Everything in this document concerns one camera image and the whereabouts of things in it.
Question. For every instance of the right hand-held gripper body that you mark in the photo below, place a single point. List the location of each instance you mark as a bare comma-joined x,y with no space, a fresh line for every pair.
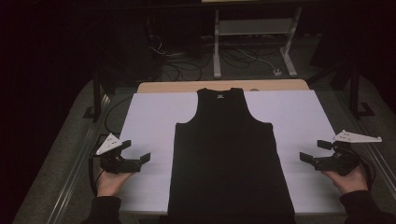
339,163

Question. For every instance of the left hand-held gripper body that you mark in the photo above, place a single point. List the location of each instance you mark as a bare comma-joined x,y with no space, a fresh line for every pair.
120,165

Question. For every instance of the black tank top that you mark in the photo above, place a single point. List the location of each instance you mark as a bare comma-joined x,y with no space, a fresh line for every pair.
227,155

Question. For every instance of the person's left hand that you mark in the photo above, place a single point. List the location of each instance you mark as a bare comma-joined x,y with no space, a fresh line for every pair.
110,183

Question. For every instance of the person's right hand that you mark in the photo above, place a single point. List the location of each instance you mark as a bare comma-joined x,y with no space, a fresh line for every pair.
351,183

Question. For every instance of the white board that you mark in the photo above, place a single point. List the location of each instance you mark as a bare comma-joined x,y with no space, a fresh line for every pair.
149,118

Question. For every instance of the black metal stand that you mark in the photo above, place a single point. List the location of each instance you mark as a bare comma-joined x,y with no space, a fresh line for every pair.
354,90
97,93

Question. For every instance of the wooden table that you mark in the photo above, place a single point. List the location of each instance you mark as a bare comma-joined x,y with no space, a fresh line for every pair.
174,87

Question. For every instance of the white plug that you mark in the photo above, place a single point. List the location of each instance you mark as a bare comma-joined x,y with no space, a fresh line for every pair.
277,72

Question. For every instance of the aluminium rail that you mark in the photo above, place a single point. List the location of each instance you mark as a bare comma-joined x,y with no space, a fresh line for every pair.
81,161
378,155

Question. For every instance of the grey metal desk frame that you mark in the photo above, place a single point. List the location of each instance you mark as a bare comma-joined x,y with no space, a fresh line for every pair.
255,27

